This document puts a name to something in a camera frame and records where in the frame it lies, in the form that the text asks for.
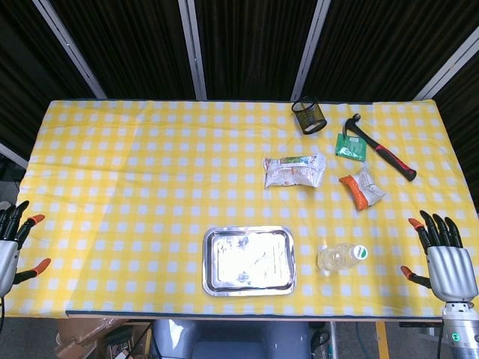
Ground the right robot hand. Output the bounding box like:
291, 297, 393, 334
400, 209, 479, 302

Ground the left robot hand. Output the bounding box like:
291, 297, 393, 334
0, 200, 52, 298

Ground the clear plastic bottle white cap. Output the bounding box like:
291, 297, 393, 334
317, 242, 369, 274

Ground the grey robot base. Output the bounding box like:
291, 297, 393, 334
151, 319, 311, 359

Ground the silver metal tray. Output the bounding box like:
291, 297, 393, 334
202, 225, 297, 297

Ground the brown cardboard box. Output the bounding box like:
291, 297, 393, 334
54, 317, 153, 359

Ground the orange white snack bag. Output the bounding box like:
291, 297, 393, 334
338, 167, 387, 212

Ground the black red claw hammer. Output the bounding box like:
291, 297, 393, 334
343, 113, 418, 182

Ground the metal table leg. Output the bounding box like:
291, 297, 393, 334
328, 321, 338, 359

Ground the black pleated curtain panel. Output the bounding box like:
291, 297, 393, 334
433, 55, 479, 216
0, 0, 95, 160
194, 0, 319, 101
302, 0, 479, 101
50, 0, 198, 100

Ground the green flat packet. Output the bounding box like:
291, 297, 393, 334
335, 132, 367, 162

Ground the yellow white checked tablecloth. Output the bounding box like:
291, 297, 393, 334
5, 99, 479, 319

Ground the white crumpled snack bag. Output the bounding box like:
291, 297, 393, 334
263, 152, 327, 191

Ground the black mesh pen holder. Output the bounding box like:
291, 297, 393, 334
291, 96, 326, 135

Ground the white aluminium partition post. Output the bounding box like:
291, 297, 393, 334
290, 0, 332, 102
31, 0, 109, 99
177, 0, 208, 101
0, 143, 30, 170
413, 28, 479, 101

